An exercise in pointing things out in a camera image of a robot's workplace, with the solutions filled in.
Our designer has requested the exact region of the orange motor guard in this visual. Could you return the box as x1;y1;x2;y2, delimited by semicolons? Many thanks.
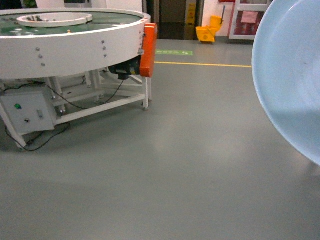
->
139;23;158;78

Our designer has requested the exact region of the yellow wet floor sign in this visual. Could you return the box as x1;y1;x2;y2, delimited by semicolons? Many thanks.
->
185;3;197;26

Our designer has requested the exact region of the white control box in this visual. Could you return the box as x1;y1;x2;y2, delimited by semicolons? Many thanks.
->
0;86;57;133

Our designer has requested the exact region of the black power cable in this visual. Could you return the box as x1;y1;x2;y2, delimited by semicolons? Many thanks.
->
4;79;126;152

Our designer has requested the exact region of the yellow mop bucket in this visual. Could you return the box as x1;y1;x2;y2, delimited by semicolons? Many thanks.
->
195;15;223;43

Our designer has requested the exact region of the white round conveyor machine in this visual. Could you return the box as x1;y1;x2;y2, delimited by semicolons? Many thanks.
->
0;8;152;152

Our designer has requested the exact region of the black electric motor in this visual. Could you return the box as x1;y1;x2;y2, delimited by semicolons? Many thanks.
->
108;59;140;80

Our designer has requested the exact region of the light blue oval tray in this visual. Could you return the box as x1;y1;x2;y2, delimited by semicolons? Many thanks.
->
252;0;320;164

